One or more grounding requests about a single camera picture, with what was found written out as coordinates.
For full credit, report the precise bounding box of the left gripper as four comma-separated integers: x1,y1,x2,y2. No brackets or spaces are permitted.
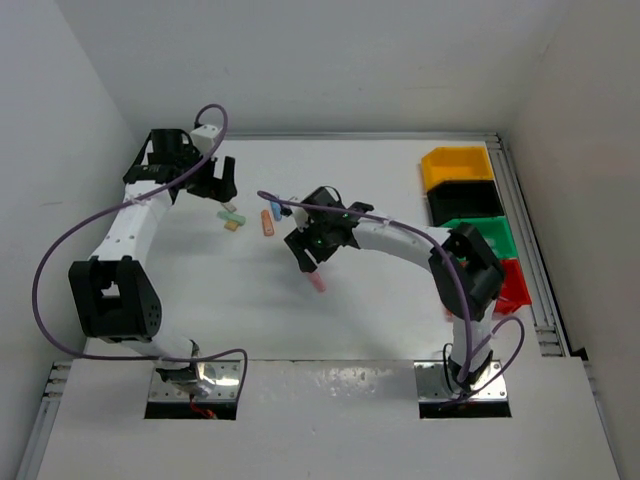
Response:
175,143,236,202

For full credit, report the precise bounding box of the orange translucent highlighter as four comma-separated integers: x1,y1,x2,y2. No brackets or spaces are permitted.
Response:
260,210,275,237

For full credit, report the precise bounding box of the blue highlighter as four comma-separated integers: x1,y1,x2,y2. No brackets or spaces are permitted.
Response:
270,201,282,222

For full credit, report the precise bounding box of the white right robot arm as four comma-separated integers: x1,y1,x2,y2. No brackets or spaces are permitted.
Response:
280,186,506,390

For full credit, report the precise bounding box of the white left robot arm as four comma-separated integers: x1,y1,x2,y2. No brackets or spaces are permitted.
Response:
68,125,237,397

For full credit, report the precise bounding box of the green highlighter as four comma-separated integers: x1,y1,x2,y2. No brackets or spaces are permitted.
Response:
217,210,246,226

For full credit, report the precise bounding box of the black bin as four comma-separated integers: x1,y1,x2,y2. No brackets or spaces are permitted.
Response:
427,180,504,226

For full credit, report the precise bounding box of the yellow bin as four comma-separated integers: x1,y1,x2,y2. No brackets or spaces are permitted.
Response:
420,147,494,191

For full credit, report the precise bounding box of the green bin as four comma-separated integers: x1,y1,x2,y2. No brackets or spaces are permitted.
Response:
443,216,518,259

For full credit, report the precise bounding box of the red bin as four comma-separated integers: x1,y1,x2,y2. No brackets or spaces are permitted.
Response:
444,258,532,319

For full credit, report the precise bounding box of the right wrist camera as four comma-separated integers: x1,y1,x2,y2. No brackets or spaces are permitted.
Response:
293,208,309,231

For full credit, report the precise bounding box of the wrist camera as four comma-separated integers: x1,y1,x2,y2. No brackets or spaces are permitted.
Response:
189,124,220,154
293,208,309,231

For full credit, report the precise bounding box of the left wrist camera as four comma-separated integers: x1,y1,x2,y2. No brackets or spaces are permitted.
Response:
189,124,220,154

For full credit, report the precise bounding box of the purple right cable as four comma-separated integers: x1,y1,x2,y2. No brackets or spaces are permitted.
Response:
256,189,526,406

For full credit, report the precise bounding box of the purple cable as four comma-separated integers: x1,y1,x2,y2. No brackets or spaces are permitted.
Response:
256,189,526,406
32,103,249,401

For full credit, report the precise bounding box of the left base plate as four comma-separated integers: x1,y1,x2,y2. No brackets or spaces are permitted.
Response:
148,361,242,403

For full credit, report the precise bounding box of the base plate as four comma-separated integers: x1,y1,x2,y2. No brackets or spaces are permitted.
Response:
414,360,508,404
148,361,242,403

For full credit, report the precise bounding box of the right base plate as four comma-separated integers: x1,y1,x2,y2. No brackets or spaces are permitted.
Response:
414,360,508,404

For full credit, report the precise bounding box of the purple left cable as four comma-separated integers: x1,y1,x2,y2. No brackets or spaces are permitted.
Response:
32,103,249,401

